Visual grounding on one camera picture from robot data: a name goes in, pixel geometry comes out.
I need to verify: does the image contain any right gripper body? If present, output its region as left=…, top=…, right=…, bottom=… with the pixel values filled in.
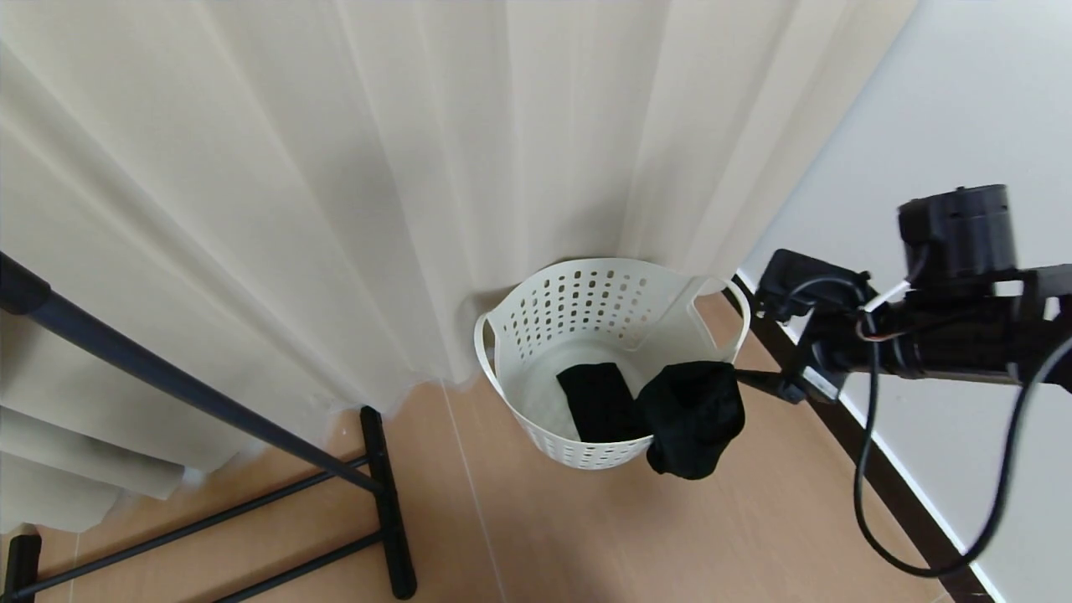
left=796, top=306, right=1029, bottom=405

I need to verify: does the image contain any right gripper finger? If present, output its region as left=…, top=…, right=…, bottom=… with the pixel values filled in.
left=733, top=367, right=807, bottom=405

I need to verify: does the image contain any black garment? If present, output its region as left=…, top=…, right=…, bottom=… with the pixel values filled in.
left=556, top=360, right=746, bottom=481

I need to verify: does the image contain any white laundry basket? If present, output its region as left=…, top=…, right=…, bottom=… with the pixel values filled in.
left=474, top=258, right=752, bottom=472

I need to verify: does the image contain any black clothes rack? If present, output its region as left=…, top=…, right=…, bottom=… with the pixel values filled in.
left=0, top=251, right=418, bottom=603

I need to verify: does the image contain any beige curtain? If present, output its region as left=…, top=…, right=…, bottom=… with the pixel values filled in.
left=0, top=0, right=918, bottom=534

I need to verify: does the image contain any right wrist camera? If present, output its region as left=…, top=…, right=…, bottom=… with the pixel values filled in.
left=754, top=249, right=879, bottom=323

